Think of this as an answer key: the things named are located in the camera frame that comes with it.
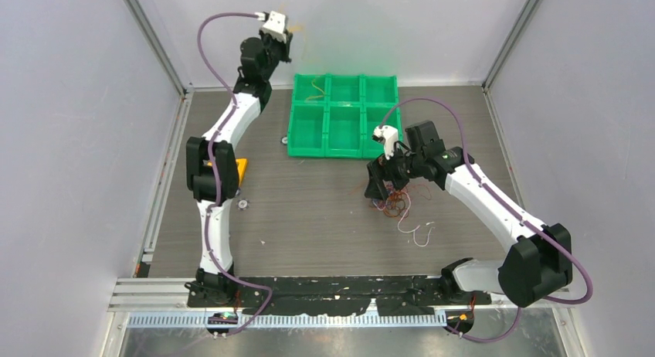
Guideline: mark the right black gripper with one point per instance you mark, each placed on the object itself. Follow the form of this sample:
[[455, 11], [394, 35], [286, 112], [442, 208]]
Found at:
[[376, 188]]

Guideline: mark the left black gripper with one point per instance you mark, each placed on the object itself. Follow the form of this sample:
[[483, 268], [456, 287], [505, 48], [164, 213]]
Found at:
[[284, 46]]

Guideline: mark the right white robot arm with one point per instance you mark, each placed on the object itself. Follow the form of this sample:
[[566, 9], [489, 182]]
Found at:
[[535, 263]]

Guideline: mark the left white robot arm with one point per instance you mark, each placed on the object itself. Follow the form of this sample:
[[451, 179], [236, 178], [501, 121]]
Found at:
[[212, 173]]

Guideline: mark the green six-compartment bin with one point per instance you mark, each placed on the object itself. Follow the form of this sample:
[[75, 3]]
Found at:
[[333, 116]]

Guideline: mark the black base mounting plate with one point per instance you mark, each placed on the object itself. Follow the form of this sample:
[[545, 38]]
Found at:
[[331, 296]]

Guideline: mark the yellow triangular plastic piece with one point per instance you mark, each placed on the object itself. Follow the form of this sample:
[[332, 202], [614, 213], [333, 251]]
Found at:
[[241, 167]]

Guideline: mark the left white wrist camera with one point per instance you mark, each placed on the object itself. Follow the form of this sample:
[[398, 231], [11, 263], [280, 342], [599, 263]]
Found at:
[[274, 24]]

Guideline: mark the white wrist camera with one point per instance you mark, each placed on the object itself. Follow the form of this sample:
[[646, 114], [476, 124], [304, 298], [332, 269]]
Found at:
[[274, 24], [387, 136]]

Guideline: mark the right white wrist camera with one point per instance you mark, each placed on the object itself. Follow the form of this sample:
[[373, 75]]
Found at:
[[387, 136]]

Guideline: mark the slotted white cable duct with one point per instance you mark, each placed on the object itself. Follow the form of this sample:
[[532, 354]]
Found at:
[[209, 320]]

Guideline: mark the left aluminium corner post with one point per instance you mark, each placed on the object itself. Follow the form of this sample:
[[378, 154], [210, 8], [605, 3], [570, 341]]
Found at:
[[147, 30]]

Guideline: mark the aluminium corner post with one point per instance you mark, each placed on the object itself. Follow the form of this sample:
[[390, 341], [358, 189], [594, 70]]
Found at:
[[147, 30], [524, 17]]

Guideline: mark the right aluminium corner post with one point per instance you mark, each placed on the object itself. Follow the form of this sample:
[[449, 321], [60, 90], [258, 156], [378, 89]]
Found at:
[[524, 17]]

